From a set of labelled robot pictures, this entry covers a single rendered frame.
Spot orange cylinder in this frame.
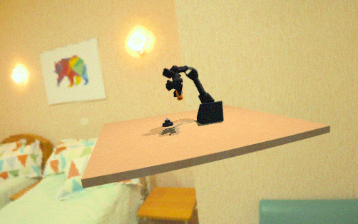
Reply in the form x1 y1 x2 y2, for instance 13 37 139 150
176 91 183 101

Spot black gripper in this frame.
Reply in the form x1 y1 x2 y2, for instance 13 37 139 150
173 77 183 97

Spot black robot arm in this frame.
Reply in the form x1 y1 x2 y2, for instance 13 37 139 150
163 65 215 103

